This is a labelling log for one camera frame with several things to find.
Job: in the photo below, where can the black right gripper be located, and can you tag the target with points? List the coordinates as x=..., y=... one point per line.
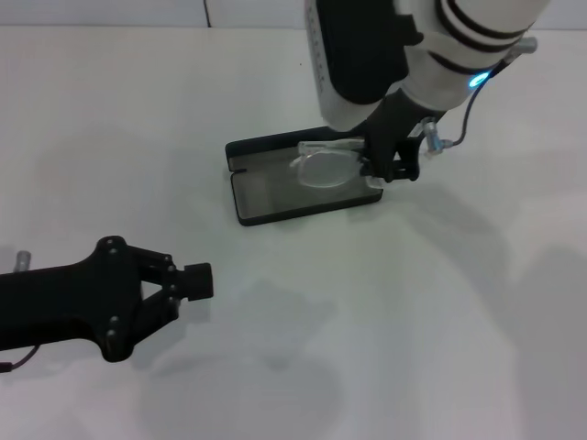
x=390, y=124

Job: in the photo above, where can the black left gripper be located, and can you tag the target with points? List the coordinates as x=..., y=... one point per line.
x=69, y=302

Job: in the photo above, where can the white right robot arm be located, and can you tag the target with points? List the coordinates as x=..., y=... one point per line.
x=458, y=55

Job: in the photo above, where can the silver stud of left gripper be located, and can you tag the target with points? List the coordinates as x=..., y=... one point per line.
x=23, y=261

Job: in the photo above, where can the clear white glasses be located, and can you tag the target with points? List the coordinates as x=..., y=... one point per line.
x=321, y=172

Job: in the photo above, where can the black glasses case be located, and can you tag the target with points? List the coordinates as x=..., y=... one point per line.
x=266, y=197

